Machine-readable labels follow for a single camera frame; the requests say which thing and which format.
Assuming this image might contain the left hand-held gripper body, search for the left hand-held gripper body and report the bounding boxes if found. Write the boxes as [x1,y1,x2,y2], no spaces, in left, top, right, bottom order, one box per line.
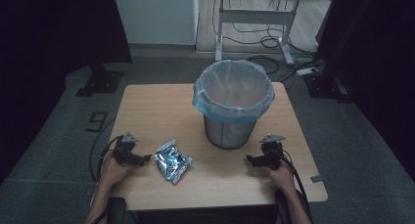
[112,131,145,166]

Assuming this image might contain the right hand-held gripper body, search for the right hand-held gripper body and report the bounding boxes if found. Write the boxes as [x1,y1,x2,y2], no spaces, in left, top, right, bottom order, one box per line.
[259,133,286,170]

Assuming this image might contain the silver foil packet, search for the silver foil packet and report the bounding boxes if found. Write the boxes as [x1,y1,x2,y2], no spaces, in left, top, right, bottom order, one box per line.
[154,139,194,185]

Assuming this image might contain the person's left hand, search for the person's left hand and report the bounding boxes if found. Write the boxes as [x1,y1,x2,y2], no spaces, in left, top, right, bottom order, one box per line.
[98,152,139,190]

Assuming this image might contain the person's right hand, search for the person's right hand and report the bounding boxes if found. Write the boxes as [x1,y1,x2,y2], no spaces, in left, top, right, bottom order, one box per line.
[264,159,297,195]

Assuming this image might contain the black mesh trash bin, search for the black mesh trash bin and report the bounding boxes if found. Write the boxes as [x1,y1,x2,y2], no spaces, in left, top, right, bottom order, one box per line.
[203,113,257,151]

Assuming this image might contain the blue plastic bin liner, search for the blue plastic bin liner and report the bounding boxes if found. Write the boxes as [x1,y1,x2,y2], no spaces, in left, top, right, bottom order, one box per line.
[191,59,276,123]

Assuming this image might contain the black stand base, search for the black stand base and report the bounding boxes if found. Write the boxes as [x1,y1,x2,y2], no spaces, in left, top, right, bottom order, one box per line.
[74,63,125,98]
[302,69,351,104]

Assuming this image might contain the white power strip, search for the white power strip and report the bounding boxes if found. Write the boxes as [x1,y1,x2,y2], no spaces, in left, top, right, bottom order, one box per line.
[296,67,319,77]

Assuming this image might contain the black curtain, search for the black curtain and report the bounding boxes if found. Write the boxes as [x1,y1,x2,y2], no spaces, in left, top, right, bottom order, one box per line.
[0,0,133,186]
[315,0,415,181]

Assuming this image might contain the white cabinet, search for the white cabinet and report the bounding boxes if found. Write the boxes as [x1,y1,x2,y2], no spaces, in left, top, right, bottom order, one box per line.
[112,0,200,46]

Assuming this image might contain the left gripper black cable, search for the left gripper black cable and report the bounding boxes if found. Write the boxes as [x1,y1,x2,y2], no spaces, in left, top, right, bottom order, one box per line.
[95,134,125,183]

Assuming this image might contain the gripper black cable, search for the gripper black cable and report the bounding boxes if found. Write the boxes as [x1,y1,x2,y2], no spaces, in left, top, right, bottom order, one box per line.
[275,148,310,205]
[95,134,125,183]

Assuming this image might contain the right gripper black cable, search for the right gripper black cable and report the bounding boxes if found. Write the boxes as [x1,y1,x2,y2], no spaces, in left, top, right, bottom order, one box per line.
[275,148,310,205]

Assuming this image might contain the thin black floor cable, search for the thin black floor cable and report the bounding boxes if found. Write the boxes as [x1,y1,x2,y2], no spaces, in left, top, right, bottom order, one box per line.
[88,117,117,183]

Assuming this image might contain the tangle of black floor cables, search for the tangle of black floor cables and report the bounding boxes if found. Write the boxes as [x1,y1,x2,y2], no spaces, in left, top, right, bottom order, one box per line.
[211,0,326,84]

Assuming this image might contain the white desk frame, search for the white desk frame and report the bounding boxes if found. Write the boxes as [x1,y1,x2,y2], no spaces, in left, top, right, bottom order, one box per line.
[207,0,337,66]

